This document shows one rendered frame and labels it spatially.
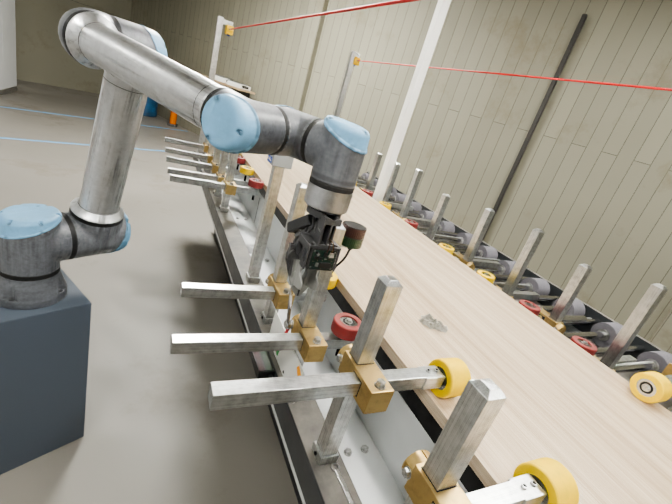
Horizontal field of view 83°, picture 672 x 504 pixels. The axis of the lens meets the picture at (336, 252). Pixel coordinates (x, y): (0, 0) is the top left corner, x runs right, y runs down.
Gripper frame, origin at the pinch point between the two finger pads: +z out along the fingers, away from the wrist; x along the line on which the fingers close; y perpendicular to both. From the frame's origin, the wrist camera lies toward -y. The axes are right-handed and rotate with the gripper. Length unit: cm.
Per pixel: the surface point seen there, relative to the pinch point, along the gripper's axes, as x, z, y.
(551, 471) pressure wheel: 28, 2, 49
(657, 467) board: 69, 10, 50
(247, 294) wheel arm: -2.8, 17.5, -24.9
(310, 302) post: 6.2, 6.0, -3.6
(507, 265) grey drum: 153, 17, -64
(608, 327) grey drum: 155, 16, -6
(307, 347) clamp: 5.4, 14.3, 3.0
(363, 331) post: 6.1, -2.9, 19.6
